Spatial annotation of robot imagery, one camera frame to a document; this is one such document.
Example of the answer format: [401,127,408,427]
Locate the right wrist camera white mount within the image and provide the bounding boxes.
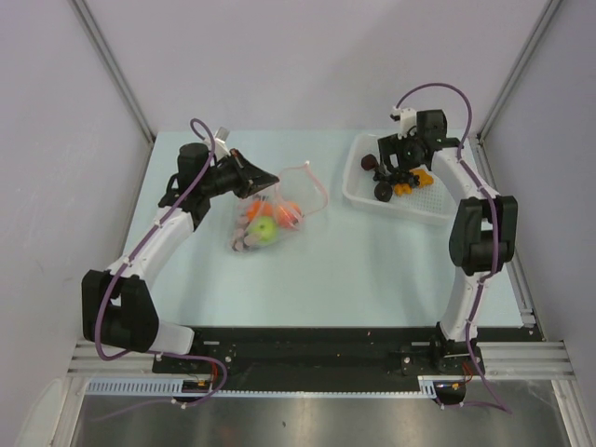
[390,107,417,137]

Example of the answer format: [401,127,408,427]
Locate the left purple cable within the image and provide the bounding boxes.
[94,119,229,423]

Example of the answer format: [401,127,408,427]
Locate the right aluminium corner post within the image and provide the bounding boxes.
[476,0,564,143]

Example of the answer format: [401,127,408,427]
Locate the orange toy fruit segments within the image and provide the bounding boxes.
[393,169,434,196]

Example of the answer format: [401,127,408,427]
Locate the clear zip top bag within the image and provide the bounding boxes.
[230,161,329,252]

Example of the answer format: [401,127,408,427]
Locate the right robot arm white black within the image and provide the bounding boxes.
[373,107,518,373]

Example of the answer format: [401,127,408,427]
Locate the grey toy fish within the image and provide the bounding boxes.
[230,218,261,252]

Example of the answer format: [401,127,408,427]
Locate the toy peach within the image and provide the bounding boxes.
[273,202,303,228]

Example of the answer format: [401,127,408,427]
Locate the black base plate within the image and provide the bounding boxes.
[152,326,539,393]

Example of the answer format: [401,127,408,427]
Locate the aluminium corner post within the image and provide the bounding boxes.
[476,0,564,143]
[68,0,156,147]

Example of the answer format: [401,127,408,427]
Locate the purple cable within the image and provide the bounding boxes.
[395,82,513,414]
[94,119,229,423]

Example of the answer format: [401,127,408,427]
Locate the green toy apple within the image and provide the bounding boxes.
[248,216,278,245]

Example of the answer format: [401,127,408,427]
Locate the aluminium front rail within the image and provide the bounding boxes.
[67,342,575,401]

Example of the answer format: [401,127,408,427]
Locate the dark toy grape bunch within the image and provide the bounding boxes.
[372,169,420,188]

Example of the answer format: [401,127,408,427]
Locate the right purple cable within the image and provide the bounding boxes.
[395,82,513,414]

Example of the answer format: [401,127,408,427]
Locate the left aluminium corner post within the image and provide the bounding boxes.
[68,0,156,147]

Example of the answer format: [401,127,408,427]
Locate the white slotted cable duct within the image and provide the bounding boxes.
[88,374,467,400]

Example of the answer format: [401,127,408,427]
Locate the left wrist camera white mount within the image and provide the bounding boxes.
[214,127,230,159]

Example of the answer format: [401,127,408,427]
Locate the white plastic basket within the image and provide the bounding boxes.
[342,133,456,225]

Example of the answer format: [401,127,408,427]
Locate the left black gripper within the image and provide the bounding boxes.
[200,149,278,199]

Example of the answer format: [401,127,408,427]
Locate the orange toy tangerine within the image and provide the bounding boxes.
[246,200,269,222]

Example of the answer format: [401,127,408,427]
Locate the right aluminium side rail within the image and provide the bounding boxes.
[467,137,538,328]

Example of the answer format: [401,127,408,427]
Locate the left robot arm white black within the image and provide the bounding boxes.
[81,142,279,373]

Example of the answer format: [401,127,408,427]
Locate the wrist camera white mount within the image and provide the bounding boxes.
[214,127,230,159]
[390,107,417,137]

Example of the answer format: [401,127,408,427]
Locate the dark red toy plum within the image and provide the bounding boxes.
[360,154,378,171]
[373,182,394,203]

